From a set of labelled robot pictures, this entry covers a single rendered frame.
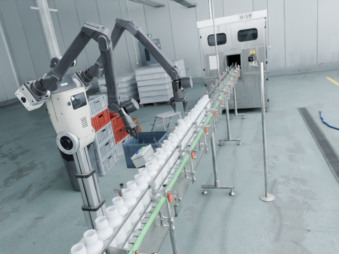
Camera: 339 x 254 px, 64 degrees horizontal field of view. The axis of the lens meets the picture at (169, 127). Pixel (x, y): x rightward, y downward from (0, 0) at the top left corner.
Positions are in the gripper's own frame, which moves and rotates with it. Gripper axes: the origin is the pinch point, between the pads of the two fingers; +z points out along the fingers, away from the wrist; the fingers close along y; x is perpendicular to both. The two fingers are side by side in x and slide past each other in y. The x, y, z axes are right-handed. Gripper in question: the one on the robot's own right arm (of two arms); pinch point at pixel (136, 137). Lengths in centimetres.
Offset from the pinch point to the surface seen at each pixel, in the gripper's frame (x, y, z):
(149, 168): -18.0, -33.5, 10.2
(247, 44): -58, 473, -10
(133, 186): -18, -51, 9
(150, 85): 248, 624, -32
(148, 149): -3.8, -1.3, 9.1
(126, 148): 44, 50, 13
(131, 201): -19, -57, 13
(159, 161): -18.1, -21.7, 12.2
